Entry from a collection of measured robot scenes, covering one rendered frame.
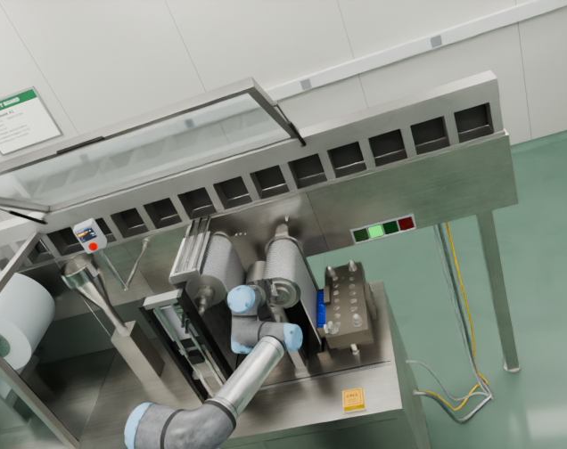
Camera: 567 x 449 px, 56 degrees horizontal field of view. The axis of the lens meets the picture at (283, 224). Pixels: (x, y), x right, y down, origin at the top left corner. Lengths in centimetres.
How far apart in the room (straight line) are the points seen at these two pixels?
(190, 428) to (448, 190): 130
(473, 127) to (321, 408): 114
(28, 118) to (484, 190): 386
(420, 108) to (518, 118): 283
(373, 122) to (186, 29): 261
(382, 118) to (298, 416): 109
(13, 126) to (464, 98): 397
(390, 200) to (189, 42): 264
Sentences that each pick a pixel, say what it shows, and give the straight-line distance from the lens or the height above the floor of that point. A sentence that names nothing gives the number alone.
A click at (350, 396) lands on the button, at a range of 195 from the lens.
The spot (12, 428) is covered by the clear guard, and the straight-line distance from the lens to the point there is 245.
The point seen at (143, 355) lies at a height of 105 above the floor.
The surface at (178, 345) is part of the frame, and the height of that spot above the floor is 123.
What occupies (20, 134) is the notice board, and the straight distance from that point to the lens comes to 513.
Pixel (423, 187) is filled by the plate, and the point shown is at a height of 132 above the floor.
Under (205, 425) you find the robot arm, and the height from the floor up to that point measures 151.
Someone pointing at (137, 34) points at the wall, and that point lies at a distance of 443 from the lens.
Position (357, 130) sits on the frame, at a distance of 194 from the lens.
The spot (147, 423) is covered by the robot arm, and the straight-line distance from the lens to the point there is 134.
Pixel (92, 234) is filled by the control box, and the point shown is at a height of 167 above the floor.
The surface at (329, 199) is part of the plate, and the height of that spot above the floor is 138.
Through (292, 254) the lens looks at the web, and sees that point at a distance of 202.
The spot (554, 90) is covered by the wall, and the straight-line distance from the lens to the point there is 473.
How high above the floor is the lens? 241
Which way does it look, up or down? 31 degrees down
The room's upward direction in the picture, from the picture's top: 23 degrees counter-clockwise
